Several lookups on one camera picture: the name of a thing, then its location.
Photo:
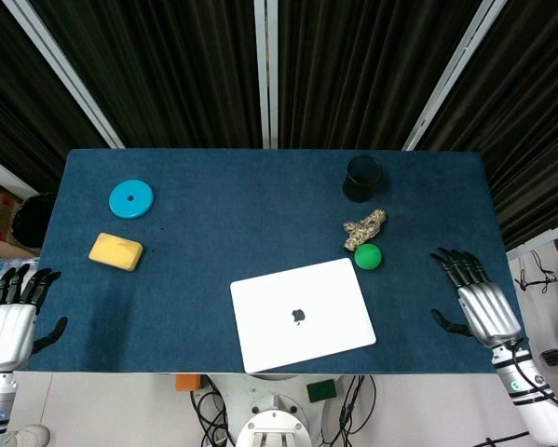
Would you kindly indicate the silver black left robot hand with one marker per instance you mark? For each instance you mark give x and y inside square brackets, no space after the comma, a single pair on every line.
[6,328]

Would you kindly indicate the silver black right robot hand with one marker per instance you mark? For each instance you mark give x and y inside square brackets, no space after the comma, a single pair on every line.
[488,309]

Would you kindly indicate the silver laptop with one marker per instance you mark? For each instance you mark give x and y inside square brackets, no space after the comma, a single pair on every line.
[302,316]

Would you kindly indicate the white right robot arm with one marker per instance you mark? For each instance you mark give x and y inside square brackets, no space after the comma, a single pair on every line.
[539,414]

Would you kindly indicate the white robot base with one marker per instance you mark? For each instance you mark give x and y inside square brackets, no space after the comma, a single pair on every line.
[274,419]

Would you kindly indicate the black power adapter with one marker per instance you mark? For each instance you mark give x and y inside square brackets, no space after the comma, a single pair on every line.
[552,357]

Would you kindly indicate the black trash bin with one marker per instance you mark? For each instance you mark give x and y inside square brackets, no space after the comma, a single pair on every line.
[31,223]

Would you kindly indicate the white shoe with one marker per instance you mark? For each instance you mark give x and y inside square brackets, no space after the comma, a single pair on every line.
[27,435]

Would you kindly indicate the cardboard box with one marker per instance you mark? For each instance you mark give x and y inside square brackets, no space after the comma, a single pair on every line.
[1,205]

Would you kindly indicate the green ball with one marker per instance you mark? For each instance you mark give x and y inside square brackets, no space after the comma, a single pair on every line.
[368,256]

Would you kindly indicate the yellow sponge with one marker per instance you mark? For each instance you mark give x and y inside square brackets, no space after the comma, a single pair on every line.
[115,251]

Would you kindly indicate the beige twine bundle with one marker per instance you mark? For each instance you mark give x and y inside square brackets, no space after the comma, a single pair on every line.
[363,228]

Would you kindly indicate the black mesh pen cup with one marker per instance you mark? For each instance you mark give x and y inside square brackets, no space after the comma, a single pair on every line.
[362,184]

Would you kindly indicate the blue round disc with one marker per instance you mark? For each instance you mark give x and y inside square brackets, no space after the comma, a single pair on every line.
[131,199]

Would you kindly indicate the green block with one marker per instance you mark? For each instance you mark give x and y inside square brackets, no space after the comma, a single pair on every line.
[322,391]

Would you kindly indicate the orange block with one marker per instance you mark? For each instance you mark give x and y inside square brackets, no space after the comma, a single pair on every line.
[187,382]

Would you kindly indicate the blue table cloth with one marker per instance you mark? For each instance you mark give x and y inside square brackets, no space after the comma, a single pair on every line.
[241,209]

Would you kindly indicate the black pleated curtain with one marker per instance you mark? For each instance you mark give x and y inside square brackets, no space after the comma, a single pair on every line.
[190,70]

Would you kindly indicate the white frame post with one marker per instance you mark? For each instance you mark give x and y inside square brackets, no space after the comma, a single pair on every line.
[446,79]
[69,74]
[266,74]

